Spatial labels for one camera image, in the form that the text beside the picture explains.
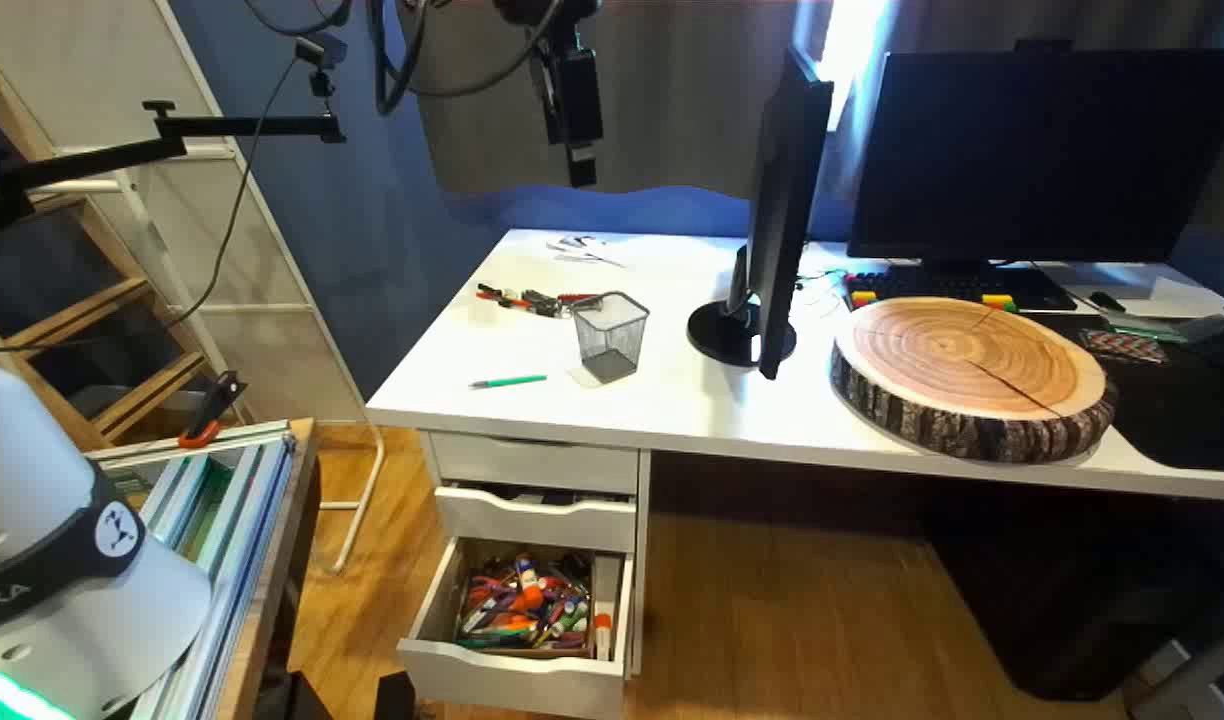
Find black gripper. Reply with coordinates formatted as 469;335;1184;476
535;26;607;193

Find black mesh pencil cup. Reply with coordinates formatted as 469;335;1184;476
570;290;657;387

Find grey curtain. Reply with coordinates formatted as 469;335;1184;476
410;0;1224;205

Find black monitor with round stand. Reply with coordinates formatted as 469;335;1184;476
685;43;842;386

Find black webcam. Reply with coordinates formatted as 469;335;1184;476
293;31;353;100

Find white metal rack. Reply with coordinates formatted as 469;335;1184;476
50;0;394;582

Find black keyboard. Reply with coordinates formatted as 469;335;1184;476
844;263;1086;317

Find wood slice cushion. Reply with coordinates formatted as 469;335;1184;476
829;294;1120;468

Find orange clamp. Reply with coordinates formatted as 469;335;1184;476
175;369;254;453

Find large black monitor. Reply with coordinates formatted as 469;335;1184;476
844;38;1224;278

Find wood edged robot table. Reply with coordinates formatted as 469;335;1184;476
83;416;326;720

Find wooden ladder shelf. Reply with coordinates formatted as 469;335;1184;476
0;38;244;455

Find white papers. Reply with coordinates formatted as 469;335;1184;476
1035;257;1224;324

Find black mouse pad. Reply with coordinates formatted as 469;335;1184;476
1030;313;1224;474

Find black bin under desk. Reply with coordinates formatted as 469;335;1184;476
925;498;1224;710

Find grey desk leg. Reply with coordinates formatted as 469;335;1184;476
1129;616;1224;720

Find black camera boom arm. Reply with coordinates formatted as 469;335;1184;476
0;92;353;247

